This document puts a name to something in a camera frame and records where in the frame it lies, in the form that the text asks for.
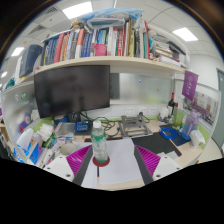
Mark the blue tissue box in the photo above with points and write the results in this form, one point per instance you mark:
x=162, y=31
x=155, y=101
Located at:
x=33, y=150

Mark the flat round red coaster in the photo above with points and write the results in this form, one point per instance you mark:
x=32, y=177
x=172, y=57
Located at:
x=101, y=164

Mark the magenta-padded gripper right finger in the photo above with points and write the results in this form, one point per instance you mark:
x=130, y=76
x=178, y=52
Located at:
x=150, y=160

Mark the black computer monitor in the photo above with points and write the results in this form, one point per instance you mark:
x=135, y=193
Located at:
x=71, y=90

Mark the black desk mat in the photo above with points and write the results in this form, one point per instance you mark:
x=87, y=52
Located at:
x=156, y=143

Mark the clear green-label drink bottle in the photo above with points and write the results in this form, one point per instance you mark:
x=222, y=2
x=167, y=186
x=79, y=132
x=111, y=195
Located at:
x=99, y=145

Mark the clear plastic box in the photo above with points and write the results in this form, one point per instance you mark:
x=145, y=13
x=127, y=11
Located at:
x=66, y=128

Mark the purple hanging pennant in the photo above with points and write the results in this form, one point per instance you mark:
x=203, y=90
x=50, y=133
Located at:
x=190, y=85

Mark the white tissue pile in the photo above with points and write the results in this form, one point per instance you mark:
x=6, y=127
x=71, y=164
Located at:
x=46, y=131

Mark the grey metal laptop stand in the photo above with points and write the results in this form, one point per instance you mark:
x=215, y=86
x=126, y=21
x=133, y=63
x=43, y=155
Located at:
x=135, y=128

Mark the wall shelf with books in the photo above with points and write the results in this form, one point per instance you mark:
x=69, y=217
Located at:
x=110, y=61

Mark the purple water bottle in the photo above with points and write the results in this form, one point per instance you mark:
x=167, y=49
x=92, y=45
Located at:
x=190, y=126

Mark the white paper sheet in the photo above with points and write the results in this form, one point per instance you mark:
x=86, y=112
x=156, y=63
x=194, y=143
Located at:
x=120, y=163

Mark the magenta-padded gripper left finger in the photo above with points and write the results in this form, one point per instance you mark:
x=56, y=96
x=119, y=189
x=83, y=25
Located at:
x=78, y=160

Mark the white wall socket row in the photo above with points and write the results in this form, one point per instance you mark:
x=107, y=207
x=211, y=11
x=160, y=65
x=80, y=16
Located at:
x=140, y=111

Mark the dark wine bottle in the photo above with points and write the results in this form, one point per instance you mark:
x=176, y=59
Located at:
x=171, y=105

